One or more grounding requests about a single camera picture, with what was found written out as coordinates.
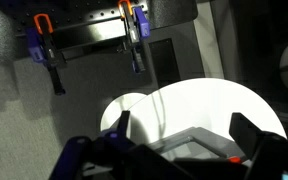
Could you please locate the blue orange bar clamp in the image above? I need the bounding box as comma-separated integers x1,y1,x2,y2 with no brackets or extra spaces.
118,0,150,73
25,13,66,96

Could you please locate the grey toy microwave oven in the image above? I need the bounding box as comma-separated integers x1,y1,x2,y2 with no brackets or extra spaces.
149,127,247,163

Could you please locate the black perforated mounting board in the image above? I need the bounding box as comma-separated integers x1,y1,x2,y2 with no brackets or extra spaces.
0,0,198,57

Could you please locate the blue orange left bar clamp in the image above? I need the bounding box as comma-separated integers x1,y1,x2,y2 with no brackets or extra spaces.
25,13,66,96

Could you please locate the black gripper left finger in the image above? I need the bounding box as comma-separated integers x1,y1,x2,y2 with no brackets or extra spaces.
117,111,130,137

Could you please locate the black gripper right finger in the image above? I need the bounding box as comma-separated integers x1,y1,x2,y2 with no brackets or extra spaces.
229,112,265,159

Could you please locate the white toy stove top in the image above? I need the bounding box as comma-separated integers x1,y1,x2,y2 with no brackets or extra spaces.
100,78,286,144

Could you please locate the blue orange right bar clamp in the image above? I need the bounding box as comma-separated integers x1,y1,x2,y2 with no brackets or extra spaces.
118,0,150,73

